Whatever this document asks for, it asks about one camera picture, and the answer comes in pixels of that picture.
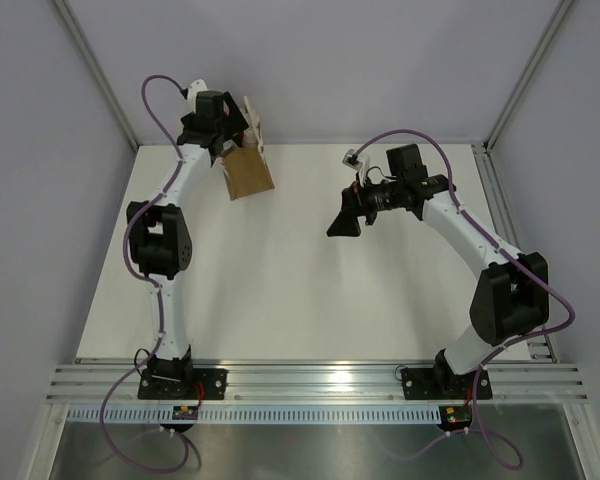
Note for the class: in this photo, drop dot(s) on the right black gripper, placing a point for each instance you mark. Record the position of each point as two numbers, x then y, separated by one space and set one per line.
347 223

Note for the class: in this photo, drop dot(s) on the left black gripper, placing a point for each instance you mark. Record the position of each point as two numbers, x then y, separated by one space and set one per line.
232 123

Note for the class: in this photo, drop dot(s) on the beige pump bottle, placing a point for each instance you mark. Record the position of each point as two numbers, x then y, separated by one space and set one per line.
249 140

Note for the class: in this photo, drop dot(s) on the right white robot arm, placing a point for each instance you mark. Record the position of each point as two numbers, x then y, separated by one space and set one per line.
507 302

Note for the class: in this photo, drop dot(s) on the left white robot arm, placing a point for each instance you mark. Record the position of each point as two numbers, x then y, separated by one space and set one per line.
158 246

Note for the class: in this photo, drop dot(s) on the burlap watermelon canvas bag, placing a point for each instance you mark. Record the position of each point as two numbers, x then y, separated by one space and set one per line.
245 171

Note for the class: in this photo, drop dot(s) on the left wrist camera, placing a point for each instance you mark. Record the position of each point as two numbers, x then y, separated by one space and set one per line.
195 90

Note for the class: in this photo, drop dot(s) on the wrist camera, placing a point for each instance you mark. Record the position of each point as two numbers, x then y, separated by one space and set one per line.
359 162
195 90

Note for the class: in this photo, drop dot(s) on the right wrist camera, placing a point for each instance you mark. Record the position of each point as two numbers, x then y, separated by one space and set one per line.
359 162

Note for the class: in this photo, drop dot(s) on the right side aluminium rail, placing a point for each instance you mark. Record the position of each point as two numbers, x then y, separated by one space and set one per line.
540 345

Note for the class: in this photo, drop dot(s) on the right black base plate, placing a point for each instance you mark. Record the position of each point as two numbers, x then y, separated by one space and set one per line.
426 384

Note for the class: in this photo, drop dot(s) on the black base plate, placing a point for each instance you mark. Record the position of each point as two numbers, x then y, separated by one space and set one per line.
426 384
204 383

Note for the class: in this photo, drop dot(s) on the left aluminium frame post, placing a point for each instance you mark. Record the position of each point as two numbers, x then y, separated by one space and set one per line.
80 42

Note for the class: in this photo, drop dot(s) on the aluminium frame post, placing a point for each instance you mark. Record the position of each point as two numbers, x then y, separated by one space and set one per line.
551 31
80 42

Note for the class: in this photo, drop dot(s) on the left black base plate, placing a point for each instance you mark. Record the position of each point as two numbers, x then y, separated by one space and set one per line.
204 383

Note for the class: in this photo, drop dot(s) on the right aluminium frame post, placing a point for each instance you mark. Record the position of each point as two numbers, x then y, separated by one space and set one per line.
551 31

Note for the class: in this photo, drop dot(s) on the aluminium mounting rail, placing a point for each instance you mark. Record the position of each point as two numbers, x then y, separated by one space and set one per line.
525 383

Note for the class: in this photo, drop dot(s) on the white slotted cable duct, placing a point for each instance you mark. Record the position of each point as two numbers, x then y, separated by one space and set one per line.
276 414

